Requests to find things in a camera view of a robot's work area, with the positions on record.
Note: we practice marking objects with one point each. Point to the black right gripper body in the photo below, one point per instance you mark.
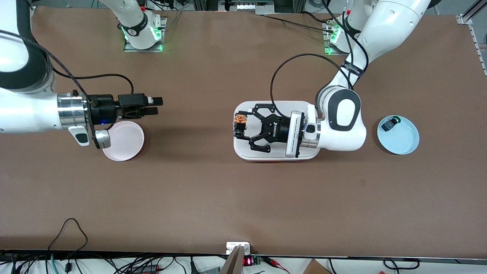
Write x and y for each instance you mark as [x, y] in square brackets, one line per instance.
[102, 109]

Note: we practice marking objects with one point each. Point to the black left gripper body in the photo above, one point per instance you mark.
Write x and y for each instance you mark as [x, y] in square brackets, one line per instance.
[277, 129]

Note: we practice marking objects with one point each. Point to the orange push button switch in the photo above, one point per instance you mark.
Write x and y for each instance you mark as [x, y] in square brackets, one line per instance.
[240, 120]

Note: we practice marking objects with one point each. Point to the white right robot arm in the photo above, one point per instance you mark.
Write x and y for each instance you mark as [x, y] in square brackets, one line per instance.
[26, 110]

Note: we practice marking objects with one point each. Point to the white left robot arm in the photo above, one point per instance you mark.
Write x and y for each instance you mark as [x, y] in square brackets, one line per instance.
[388, 23]

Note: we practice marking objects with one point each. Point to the white lidded container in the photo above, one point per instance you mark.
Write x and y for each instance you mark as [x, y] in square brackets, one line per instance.
[243, 151]

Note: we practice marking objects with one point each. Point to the pink round plate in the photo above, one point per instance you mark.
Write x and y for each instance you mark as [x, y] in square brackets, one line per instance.
[125, 144]

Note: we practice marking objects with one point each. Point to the black blue small part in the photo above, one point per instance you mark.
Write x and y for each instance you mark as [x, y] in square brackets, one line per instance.
[389, 125]

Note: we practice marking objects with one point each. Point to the red digit display board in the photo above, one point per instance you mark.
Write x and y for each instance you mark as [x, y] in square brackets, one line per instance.
[248, 261]

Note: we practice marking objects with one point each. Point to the light blue round plate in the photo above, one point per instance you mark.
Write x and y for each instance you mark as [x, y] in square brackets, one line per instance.
[403, 140]

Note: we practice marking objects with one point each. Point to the brown cardboard piece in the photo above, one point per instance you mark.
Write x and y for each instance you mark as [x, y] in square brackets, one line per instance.
[315, 268]

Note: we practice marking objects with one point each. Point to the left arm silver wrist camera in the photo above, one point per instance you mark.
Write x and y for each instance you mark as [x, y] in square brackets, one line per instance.
[295, 133]

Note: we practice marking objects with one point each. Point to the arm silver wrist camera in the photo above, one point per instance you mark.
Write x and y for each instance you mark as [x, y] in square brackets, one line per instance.
[295, 133]
[103, 139]

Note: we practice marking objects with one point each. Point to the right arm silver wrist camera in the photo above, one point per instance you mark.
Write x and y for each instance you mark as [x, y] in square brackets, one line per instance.
[103, 139]

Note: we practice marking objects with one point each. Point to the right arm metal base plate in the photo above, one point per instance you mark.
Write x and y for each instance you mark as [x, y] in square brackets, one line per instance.
[131, 48]

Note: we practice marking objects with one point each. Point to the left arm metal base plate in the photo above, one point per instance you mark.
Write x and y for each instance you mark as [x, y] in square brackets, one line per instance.
[328, 48]

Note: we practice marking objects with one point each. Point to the aluminium frame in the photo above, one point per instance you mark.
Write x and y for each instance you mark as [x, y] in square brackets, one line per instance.
[281, 7]

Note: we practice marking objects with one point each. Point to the grey camera mount beam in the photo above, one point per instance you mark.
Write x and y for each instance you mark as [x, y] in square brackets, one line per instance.
[234, 262]

